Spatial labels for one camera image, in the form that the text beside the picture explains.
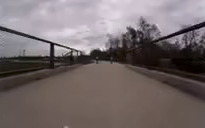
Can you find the dark metal mesh fence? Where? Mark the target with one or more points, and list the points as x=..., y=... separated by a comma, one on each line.
x=52, y=55
x=190, y=29

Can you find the grey concrete path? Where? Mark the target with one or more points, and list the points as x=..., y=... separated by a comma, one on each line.
x=103, y=96

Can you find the grey concrete kerb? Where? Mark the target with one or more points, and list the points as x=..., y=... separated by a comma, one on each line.
x=183, y=85
x=16, y=81

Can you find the row of bare trees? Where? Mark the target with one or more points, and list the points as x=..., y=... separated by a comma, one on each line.
x=143, y=36

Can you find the dark bollard with pale top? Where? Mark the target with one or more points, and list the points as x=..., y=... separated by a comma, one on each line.
x=111, y=60

